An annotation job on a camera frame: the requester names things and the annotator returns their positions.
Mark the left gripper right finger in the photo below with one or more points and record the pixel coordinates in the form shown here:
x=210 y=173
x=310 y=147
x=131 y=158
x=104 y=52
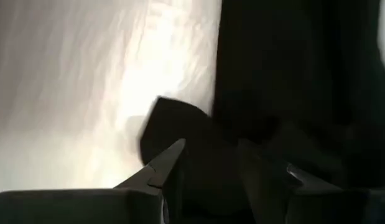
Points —
x=267 y=189

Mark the black knit garment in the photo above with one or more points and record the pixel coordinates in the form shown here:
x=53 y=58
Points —
x=288 y=77

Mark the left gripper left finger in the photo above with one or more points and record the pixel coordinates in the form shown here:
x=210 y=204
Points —
x=161 y=174

